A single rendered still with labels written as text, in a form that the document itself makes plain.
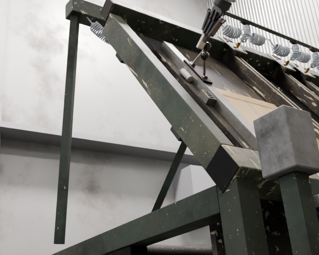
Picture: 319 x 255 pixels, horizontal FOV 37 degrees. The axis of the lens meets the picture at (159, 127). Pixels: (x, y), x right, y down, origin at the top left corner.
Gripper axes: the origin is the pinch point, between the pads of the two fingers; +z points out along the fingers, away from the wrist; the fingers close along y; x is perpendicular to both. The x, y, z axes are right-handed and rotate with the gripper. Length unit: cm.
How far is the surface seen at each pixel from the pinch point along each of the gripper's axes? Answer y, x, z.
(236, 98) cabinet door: 18.3, 17.7, 14.7
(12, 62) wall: -325, 24, 172
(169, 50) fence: -17.3, -1.8, 13.7
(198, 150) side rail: 62, -27, 20
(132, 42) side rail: -9.0, -26.8, 12.7
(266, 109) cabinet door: 20.8, 34.7, 14.9
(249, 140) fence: 56, -2, 15
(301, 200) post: 102, -23, 6
